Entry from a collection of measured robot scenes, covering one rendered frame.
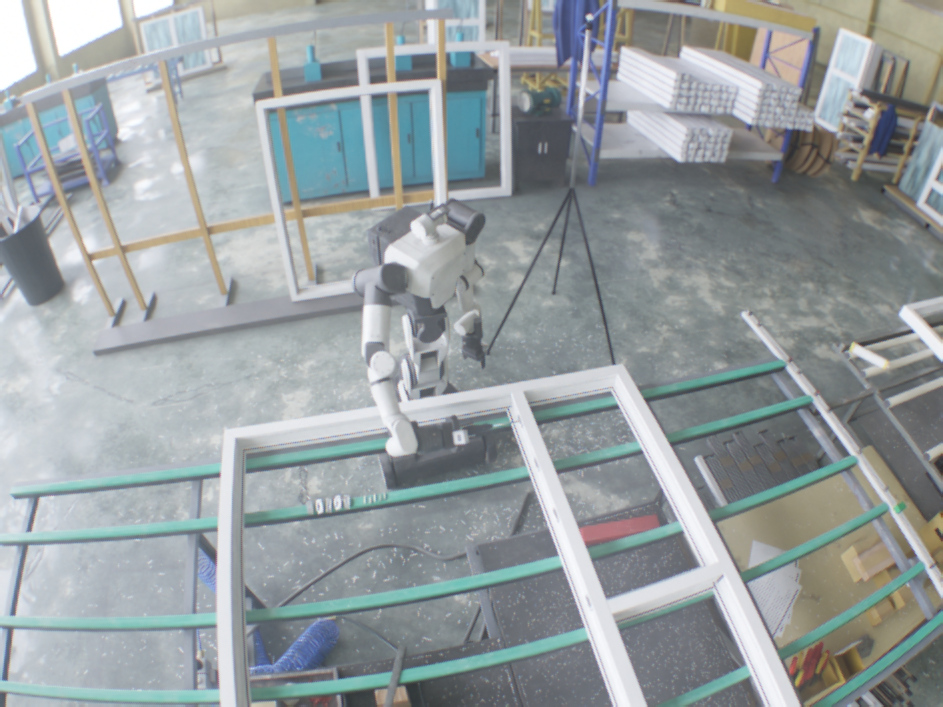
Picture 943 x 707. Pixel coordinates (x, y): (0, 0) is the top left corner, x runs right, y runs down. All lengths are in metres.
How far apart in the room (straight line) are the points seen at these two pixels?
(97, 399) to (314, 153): 2.84
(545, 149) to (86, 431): 4.46
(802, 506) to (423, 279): 1.74
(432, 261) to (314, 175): 3.50
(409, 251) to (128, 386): 2.59
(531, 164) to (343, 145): 1.77
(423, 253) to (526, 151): 3.47
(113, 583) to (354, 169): 3.97
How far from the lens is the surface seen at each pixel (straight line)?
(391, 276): 1.70
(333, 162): 5.12
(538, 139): 5.14
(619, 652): 1.50
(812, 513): 2.36
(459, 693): 1.77
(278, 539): 2.75
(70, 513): 3.44
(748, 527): 2.17
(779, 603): 2.09
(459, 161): 5.27
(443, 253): 1.80
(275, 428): 1.89
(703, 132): 5.64
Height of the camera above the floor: 2.34
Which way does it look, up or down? 44 degrees down
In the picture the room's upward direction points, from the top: 1 degrees clockwise
